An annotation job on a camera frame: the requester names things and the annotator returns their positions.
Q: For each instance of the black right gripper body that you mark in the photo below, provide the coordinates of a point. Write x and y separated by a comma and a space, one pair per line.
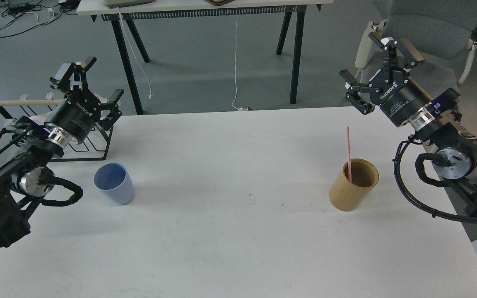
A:
399, 97

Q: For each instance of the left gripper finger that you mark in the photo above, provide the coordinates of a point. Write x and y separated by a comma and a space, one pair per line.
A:
109, 110
72, 78

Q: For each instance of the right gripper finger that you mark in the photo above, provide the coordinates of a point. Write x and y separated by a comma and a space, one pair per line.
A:
354, 90
398, 53

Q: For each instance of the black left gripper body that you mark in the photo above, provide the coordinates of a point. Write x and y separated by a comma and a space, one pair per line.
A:
73, 119

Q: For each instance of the pink chopstick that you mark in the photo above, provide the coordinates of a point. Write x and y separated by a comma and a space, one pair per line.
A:
349, 155

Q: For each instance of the blue plastic cup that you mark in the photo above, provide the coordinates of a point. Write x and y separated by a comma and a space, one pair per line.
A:
114, 181

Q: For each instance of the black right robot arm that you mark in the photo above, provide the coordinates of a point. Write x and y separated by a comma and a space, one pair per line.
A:
454, 163

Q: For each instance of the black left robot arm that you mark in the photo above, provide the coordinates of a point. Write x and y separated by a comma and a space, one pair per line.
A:
28, 145

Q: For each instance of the grey office chair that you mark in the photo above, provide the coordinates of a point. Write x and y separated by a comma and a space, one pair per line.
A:
440, 28

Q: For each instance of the wooden dowel rod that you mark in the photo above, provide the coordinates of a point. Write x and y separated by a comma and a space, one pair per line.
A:
23, 103

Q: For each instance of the white background desk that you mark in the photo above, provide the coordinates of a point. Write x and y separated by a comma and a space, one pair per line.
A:
163, 9

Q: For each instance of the bamboo cylinder holder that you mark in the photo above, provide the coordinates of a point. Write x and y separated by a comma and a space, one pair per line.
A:
347, 193

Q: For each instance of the black wire rack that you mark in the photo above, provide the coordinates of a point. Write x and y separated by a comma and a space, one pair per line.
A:
93, 148

